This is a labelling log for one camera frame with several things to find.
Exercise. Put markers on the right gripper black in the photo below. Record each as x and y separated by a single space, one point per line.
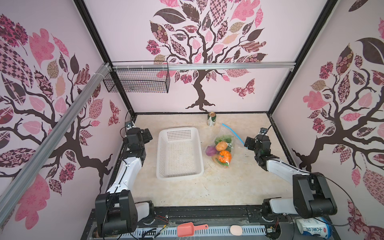
252 142

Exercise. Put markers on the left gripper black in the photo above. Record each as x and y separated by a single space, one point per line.
146 135

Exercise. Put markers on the clear zip top bag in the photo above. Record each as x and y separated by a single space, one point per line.
238 143

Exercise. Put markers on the orange pumpkin toy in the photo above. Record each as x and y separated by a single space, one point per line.
225 157

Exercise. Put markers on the yellow potato toy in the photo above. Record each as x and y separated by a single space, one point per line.
221 146

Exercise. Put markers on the white plastic perforated basket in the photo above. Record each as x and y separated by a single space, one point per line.
179 155

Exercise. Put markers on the purple onion toy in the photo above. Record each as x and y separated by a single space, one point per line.
211 151

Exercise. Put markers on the green lettuce toy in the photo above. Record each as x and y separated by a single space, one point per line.
227 138

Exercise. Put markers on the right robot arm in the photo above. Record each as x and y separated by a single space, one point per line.
312 196

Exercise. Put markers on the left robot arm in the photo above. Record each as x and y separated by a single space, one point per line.
116 211

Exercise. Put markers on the green beverage can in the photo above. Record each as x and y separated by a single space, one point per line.
211 121

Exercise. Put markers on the beige oval sponge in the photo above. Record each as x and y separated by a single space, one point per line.
236 230

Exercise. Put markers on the white blue yogurt cup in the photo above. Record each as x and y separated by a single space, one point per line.
314 227

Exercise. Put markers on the pink plastic scoop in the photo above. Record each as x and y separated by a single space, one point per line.
188 229

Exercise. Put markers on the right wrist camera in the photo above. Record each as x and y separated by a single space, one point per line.
263 131

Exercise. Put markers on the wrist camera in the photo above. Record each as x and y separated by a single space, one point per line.
263 131
129 125

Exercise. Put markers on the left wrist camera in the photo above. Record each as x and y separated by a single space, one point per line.
129 125

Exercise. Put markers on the black wire wall basket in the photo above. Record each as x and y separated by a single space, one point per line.
138 77

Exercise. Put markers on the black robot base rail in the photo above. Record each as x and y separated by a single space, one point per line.
218 218

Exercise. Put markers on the aluminium rail left wall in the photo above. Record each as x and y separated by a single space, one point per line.
16 189

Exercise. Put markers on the aluminium rail wall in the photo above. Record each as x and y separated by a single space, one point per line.
16 189
212 66

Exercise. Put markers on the aluminium rail back wall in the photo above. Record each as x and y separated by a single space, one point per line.
212 66

